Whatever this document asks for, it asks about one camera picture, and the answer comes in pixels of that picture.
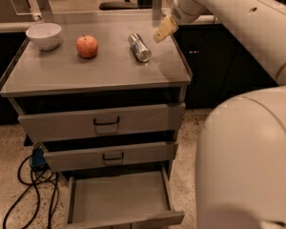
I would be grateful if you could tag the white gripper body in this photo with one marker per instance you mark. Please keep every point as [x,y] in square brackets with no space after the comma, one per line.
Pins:
[180,12]

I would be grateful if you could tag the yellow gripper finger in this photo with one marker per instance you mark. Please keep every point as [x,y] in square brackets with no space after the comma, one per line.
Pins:
[166,28]

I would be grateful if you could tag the silver redbull can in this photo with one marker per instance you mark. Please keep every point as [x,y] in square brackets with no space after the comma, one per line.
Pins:
[140,50]

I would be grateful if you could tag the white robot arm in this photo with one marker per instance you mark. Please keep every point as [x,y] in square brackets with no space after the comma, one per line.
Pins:
[240,168]

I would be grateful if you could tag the grey drawer cabinet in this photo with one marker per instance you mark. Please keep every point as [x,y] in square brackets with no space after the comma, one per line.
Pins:
[61,80]

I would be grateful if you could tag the middle grey drawer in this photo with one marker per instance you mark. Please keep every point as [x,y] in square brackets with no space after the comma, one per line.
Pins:
[110,156]

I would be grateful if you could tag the grey drawer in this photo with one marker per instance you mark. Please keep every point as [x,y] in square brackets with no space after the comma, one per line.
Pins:
[110,156]
[103,122]
[122,198]

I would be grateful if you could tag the top grey drawer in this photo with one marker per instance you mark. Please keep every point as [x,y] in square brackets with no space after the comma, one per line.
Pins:
[103,122]

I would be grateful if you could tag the bottom grey drawer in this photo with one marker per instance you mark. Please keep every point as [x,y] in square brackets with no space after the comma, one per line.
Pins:
[122,198]

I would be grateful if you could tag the red apple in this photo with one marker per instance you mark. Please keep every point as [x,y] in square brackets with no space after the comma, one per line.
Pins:
[87,46]

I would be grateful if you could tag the white ceramic bowl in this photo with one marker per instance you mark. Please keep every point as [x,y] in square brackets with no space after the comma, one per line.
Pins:
[45,36]

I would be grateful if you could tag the blue power box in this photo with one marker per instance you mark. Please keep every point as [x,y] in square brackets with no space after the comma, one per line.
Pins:
[37,160]

